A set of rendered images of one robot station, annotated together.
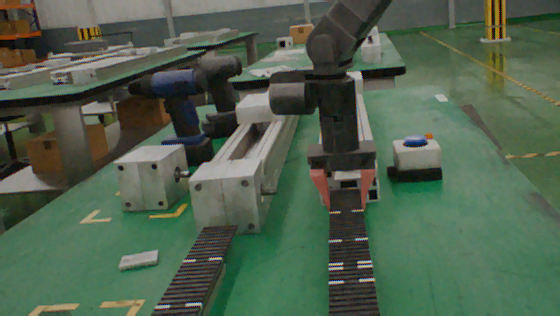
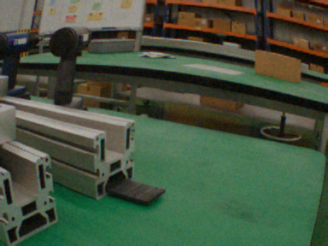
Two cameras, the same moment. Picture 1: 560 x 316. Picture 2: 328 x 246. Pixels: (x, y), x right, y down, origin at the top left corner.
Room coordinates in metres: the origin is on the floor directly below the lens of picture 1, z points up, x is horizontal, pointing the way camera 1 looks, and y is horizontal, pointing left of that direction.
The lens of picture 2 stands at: (1.85, -0.35, 0.99)
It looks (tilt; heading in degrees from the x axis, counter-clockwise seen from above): 14 degrees down; 110
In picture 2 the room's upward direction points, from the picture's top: 4 degrees clockwise
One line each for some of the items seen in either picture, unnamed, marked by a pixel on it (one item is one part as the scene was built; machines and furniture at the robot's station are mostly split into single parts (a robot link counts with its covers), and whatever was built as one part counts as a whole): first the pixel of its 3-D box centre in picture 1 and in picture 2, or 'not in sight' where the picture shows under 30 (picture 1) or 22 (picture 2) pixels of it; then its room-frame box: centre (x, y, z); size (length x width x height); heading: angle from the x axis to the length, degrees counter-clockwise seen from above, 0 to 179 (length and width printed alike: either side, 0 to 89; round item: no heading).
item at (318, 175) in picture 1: (335, 181); not in sight; (0.75, -0.02, 0.85); 0.07 x 0.07 x 0.09; 86
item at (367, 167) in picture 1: (352, 180); not in sight; (0.75, -0.05, 0.85); 0.07 x 0.07 x 0.09; 86
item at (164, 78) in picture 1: (167, 119); (18, 71); (1.18, 0.34, 0.89); 0.20 x 0.08 x 0.22; 87
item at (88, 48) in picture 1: (102, 82); not in sight; (5.72, 2.27, 0.50); 1.03 x 0.55 x 1.01; 179
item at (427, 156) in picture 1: (411, 158); not in sight; (0.93, -0.18, 0.81); 0.10 x 0.08 x 0.06; 86
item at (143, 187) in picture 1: (160, 176); not in sight; (0.94, 0.30, 0.83); 0.11 x 0.10 x 0.10; 78
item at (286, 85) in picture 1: (308, 75); not in sight; (0.76, 0.00, 1.01); 0.12 x 0.09 x 0.12; 68
